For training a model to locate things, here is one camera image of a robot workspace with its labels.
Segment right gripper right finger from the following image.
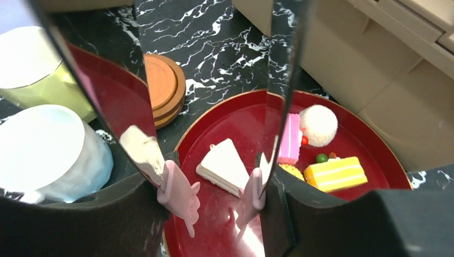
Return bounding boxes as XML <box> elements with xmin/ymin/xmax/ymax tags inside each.
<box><xmin>260</xmin><ymin>167</ymin><xmax>453</xmax><ymax>256</ymax></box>

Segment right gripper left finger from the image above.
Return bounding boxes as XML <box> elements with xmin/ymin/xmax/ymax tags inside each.
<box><xmin>1</xmin><ymin>154</ymin><xmax>170</xmax><ymax>256</ymax></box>

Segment orange round toy biscuit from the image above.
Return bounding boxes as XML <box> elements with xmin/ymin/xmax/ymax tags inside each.
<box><xmin>279</xmin><ymin>164</ymin><xmax>305</xmax><ymax>181</ymax></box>

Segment yellow toy cake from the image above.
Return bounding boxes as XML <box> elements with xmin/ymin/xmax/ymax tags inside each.
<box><xmin>303</xmin><ymin>156</ymin><xmax>368</xmax><ymax>193</ymax></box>

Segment pink toy cake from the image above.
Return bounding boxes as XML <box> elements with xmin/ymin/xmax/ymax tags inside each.
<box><xmin>277</xmin><ymin>114</ymin><xmax>301</xmax><ymax>165</ymax></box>

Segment white grey mug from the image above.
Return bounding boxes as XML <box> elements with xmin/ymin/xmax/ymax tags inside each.
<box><xmin>1</xmin><ymin>104</ymin><xmax>114</xmax><ymax>203</ymax></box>

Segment red round tray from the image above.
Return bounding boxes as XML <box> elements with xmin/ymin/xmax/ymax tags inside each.
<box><xmin>164</xmin><ymin>89</ymin><xmax>412</xmax><ymax>256</ymax></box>

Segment wooden coaster stack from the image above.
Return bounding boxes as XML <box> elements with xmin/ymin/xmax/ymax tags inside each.
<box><xmin>143</xmin><ymin>54</ymin><xmax>186</xmax><ymax>129</ymax></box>

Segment yellow green mug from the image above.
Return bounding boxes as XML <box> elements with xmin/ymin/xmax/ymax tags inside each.
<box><xmin>1</xmin><ymin>26</ymin><xmax>96</xmax><ymax>123</ymax></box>

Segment pink handled metal tongs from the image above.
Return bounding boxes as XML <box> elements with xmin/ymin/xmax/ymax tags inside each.
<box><xmin>27</xmin><ymin>1</ymin><xmax>305</xmax><ymax>240</ymax></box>

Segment tan plastic toolbox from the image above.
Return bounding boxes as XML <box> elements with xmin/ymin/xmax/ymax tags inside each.
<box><xmin>232</xmin><ymin>0</ymin><xmax>454</xmax><ymax>173</ymax></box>

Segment white toy cake slice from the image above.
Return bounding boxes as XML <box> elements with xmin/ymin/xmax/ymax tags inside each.
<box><xmin>196</xmin><ymin>138</ymin><xmax>249</xmax><ymax>198</ymax></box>

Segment white round toy mochi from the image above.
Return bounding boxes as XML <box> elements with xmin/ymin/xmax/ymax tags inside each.
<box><xmin>299</xmin><ymin>104</ymin><xmax>338</xmax><ymax>147</ymax></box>

